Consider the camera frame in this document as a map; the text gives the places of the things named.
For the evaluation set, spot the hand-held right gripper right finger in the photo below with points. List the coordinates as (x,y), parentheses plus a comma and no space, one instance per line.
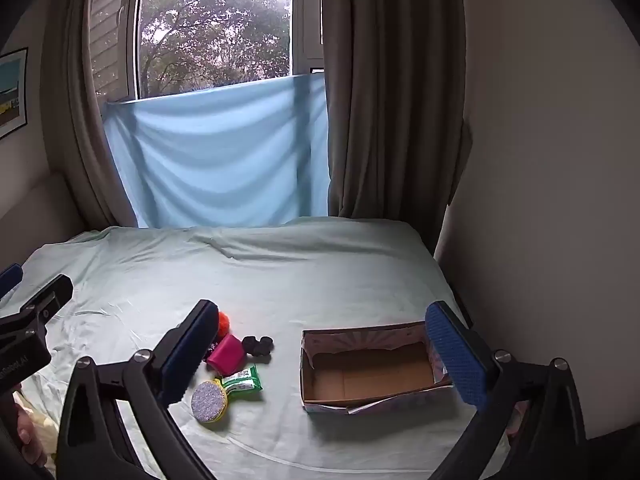
(456,355)

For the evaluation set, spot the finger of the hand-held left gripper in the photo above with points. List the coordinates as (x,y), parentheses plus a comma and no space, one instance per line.
(10,280)
(47,296)

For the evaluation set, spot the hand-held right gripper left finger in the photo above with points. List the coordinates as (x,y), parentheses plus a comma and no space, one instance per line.
(192,342)

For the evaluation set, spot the pink sponge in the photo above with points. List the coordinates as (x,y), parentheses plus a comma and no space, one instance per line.
(227,354)

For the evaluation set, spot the orange fluffy pompom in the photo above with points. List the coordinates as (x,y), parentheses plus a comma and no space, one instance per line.
(224,322)

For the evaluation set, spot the round silver yellow scrubber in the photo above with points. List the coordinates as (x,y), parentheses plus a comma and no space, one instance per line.
(209,402)

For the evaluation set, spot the green tissue packet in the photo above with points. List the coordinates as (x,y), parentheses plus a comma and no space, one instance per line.
(242,380)

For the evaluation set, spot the dark grey sock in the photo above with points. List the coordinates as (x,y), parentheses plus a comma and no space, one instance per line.
(257,346)

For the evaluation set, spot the pink printed cardboard box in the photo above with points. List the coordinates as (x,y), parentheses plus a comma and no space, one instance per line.
(370,375)

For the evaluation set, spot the person's left hand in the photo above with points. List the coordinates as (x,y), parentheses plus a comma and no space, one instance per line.
(25,427)

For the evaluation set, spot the pale yellow cloth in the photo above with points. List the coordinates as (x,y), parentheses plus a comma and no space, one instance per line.
(46,422)

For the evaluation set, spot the pale green bed sheet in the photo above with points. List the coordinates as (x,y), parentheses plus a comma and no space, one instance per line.
(280,270)

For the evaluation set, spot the light blue hanging cloth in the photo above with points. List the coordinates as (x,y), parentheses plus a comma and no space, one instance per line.
(215,150)

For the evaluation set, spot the brown curtain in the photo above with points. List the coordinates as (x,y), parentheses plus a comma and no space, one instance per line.
(395,100)

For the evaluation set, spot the window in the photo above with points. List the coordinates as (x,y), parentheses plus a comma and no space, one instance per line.
(215,25)

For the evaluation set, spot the framed wall picture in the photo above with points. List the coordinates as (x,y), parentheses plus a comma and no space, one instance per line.
(12,95)

